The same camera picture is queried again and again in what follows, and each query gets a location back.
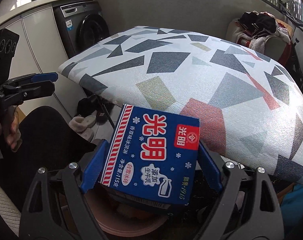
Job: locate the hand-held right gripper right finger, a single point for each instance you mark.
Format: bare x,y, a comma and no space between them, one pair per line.
212,175

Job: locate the pile of clothes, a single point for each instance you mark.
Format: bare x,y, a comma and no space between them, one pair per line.
261,21

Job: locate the white cabinet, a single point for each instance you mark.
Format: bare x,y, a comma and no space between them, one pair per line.
39,30

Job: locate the blue carton box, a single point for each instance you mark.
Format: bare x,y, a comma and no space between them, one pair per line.
151,155

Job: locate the person's left hand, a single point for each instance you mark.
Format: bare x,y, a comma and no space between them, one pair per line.
12,130

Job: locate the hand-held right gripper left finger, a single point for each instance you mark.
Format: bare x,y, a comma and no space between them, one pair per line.
91,170

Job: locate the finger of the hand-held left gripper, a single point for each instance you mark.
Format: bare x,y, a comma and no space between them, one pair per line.
44,77
36,91

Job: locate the black exercise bike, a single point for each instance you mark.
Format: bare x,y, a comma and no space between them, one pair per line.
297,55

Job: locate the light fabric seat cushion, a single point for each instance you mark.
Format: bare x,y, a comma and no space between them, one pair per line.
1,205

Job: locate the beige chair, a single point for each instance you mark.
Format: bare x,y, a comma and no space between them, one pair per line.
274,45

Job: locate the grey furry slipper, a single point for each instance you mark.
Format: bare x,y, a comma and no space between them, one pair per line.
81,123
88,135

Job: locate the blue curtain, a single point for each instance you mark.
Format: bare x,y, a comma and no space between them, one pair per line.
296,200

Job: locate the person's left leg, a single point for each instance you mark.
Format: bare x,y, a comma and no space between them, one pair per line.
46,142

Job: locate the dark brown trash bin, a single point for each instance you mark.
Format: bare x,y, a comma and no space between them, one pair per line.
126,222

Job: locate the grey washing machine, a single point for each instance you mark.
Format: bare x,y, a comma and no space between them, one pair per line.
91,32

